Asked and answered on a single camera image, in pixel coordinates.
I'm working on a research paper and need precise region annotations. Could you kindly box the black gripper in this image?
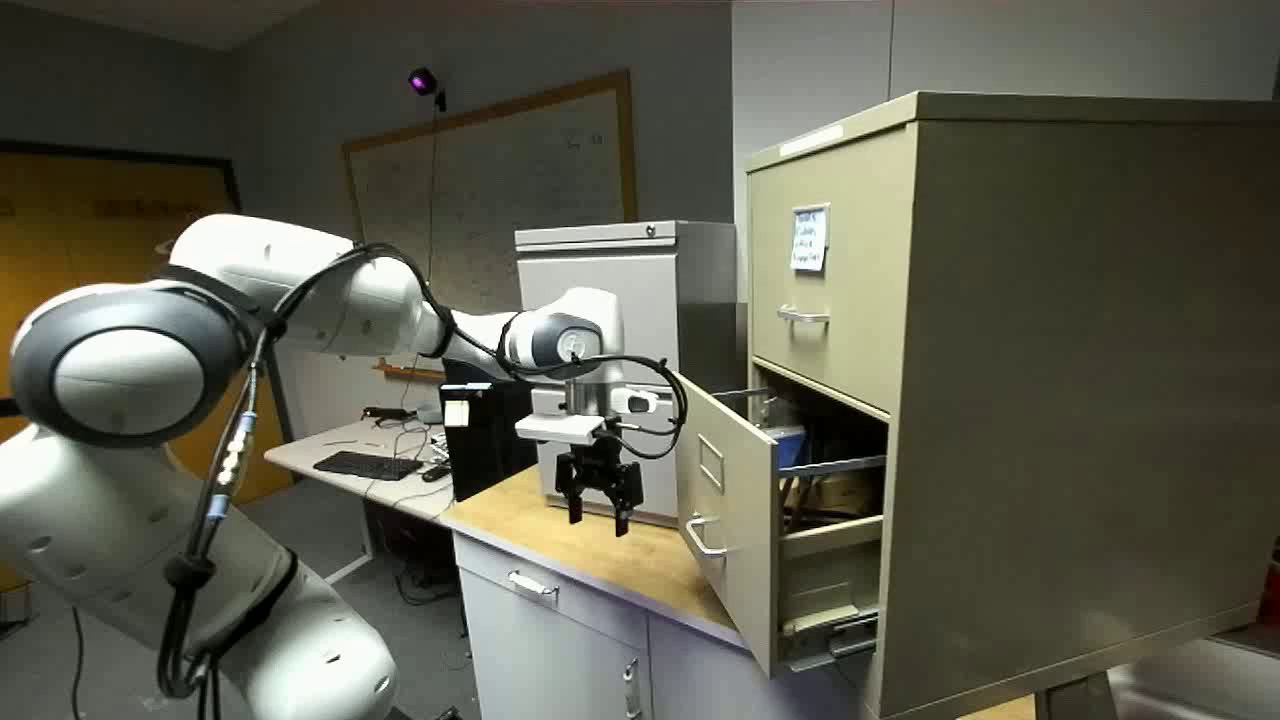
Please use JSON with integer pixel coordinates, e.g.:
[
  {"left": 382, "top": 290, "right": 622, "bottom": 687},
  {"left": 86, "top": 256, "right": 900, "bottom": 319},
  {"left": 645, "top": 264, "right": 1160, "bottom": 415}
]
[{"left": 551, "top": 439, "right": 648, "bottom": 540}]

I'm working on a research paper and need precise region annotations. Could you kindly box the beige bottom cabinet drawer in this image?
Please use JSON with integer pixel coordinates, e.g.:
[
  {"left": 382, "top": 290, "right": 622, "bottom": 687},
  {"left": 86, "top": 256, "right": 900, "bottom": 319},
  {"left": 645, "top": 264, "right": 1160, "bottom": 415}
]
[{"left": 672, "top": 367, "right": 890, "bottom": 683}]

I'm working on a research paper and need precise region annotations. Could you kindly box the beige cabinet drawer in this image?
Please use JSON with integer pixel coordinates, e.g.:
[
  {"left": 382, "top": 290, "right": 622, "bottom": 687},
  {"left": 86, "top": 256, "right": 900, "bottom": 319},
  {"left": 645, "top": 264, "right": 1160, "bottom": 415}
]
[
  {"left": 745, "top": 119, "right": 919, "bottom": 423},
  {"left": 672, "top": 367, "right": 890, "bottom": 683}
]

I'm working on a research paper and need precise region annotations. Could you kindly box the white wood-topped base cabinet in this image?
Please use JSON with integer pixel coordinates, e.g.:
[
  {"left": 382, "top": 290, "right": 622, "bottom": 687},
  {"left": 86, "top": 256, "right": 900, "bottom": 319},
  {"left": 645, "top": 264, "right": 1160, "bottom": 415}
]
[{"left": 443, "top": 465, "right": 873, "bottom": 720}]

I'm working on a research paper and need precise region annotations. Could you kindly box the grey metal cabinet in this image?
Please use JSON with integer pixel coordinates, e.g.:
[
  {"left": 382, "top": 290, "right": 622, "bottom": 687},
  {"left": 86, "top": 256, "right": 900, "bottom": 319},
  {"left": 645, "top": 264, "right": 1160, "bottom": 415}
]
[{"left": 511, "top": 216, "right": 745, "bottom": 526}]

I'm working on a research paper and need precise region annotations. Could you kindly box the beige top cabinet drawer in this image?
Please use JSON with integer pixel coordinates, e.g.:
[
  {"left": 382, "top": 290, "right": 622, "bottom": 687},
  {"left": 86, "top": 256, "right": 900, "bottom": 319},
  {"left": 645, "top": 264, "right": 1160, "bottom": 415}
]
[{"left": 745, "top": 119, "right": 919, "bottom": 423}]

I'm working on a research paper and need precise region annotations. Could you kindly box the beige file cabinet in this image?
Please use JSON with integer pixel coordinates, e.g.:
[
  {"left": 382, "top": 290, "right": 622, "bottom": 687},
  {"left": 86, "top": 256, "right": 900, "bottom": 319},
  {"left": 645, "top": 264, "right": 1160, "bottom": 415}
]
[{"left": 740, "top": 90, "right": 1280, "bottom": 720}]

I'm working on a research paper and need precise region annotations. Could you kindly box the black computer tower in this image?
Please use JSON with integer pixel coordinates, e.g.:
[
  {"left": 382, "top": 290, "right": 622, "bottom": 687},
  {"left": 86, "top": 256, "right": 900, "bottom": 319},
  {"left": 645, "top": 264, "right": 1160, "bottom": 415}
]
[{"left": 435, "top": 377, "right": 538, "bottom": 505}]

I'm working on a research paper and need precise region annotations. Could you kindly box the white office desk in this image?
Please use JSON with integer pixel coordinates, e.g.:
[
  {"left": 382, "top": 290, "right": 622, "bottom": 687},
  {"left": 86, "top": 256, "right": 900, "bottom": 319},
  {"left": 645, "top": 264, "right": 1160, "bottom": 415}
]
[{"left": 260, "top": 412, "right": 461, "bottom": 605}]

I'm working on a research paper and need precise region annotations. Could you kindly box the black keyboard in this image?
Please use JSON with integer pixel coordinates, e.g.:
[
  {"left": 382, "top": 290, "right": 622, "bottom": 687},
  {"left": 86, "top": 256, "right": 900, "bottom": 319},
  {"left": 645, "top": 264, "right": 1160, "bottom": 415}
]
[{"left": 312, "top": 447, "right": 426, "bottom": 485}]

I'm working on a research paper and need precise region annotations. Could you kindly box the wood-framed whiteboard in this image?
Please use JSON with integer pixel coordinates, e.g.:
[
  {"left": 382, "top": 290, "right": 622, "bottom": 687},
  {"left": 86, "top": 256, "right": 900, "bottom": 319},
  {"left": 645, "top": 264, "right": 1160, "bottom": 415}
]
[{"left": 338, "top": 67, "right": 640, "bottom": 319}]

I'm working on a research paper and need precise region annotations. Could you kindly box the white paper label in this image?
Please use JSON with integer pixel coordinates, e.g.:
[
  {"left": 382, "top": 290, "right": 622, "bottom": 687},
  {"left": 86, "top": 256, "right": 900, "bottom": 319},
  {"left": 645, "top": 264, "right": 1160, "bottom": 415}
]
[{"left": 788, "top": 200, "right": 831, "bottom": 280}]

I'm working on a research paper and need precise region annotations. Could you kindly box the wooden door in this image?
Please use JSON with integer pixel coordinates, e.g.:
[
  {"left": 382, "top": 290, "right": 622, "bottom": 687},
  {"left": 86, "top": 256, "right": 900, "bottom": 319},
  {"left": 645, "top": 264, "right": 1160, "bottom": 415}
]
[{"left": 0, "top": 142, "right": 300, "bottom": 508}]

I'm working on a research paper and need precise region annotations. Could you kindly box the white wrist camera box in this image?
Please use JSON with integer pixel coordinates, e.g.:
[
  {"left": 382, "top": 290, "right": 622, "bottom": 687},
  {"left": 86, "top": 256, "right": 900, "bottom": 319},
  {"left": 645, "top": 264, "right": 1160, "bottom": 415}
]
[{"left": 511, "top": 410, "right": 613, "bottom": 447}]

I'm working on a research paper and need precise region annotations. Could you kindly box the purple-lit wall camera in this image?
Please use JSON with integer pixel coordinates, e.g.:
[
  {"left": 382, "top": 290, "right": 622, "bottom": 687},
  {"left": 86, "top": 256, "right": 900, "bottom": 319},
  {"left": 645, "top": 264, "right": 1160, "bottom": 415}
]
[{"left": 405, "top": 65, "right": 451, "bottom": 115}]

